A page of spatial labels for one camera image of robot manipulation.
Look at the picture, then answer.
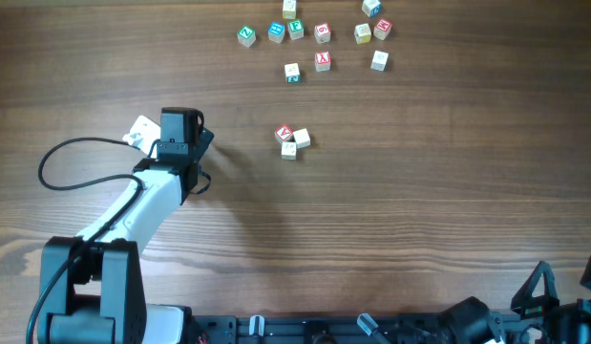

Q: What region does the yellow edged top block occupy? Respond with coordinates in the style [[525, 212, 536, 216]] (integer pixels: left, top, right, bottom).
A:
[[282, 0, 297, 19]]

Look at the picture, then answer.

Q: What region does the beige picture block right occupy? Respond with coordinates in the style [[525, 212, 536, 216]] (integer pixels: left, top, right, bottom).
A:
[[370, 51, 389, 72]]

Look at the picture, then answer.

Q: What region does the green J letter block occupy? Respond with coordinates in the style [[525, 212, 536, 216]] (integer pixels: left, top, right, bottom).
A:
[[285, 63, 301, 83]]

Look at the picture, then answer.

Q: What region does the black left camera cable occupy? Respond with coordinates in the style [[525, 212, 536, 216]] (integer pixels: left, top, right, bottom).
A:
[[25, 137, 148, 344]]

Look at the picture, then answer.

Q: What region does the plain beige picture block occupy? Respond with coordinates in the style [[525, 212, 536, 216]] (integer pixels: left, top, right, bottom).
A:
[[281, 141, 297, 161]]

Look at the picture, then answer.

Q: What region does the plain white wooden block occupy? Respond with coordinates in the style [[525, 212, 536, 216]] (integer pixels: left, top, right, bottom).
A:
[[293, 128, 311, 149]]

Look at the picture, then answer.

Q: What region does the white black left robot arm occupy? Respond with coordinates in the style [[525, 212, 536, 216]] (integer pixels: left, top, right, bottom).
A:
[[25, 107, 214, 343]]

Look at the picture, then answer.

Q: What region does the red 9 number block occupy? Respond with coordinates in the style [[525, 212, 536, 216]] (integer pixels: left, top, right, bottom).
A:
[[314, 23, 331, 44]]

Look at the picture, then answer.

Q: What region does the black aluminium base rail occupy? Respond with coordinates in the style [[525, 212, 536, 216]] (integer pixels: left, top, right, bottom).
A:
[[196, 313, 444, 344]]

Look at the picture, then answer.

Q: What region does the blue edged top block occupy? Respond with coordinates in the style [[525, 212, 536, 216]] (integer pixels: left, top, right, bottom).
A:
[[362, 0, 382, 17]]

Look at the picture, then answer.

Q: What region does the green F letter block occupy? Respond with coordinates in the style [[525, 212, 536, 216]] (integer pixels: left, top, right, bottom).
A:
[[287, 18, 305, 40]]

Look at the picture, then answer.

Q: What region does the green Z letter block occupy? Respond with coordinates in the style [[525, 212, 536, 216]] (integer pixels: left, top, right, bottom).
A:
[[237, 25, 256, 48]]

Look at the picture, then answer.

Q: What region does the blue letter block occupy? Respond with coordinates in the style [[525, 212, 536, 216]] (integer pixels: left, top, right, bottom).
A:
[[267, 21, 285, 44]]

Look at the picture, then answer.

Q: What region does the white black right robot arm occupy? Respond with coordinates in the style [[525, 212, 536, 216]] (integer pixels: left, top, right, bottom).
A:
[[437, 261, 591, 343]]

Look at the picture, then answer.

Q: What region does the red M letter block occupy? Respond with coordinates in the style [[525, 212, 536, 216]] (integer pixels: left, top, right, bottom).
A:
[[373, 18, 392, 40]]

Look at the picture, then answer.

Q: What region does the red Y letter block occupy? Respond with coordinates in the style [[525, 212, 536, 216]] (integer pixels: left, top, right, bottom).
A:
[[314, 52, 331, 72]]

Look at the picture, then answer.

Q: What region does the yellow picture block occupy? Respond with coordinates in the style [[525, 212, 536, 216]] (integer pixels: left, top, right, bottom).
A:
[[354, 23, 372, 45]]

